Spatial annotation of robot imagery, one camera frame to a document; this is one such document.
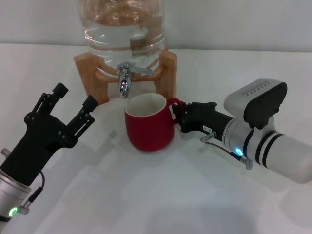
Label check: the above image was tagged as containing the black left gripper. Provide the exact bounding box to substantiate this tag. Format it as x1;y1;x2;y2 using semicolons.
0;82;98;186

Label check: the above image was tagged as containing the glass water dispenser jar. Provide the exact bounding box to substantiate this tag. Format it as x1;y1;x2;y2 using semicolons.
77;0;167;74

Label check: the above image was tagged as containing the wooden dispenser stand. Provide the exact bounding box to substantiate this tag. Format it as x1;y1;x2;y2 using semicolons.
73;48;177;105

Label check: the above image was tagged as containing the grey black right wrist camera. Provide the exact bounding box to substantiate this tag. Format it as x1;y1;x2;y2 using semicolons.
223;78;288;130

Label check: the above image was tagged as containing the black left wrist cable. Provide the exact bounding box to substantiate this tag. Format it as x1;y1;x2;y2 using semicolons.
19;170;46;215

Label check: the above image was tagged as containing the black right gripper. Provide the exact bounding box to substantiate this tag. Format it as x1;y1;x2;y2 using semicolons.
172;101;234;144

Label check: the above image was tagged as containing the red ceramic cup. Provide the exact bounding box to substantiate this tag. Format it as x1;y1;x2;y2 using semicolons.
124;93;185;152

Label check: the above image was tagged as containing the chrome metal faucet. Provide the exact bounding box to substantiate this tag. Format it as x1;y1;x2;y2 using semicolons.
116;62;155;98

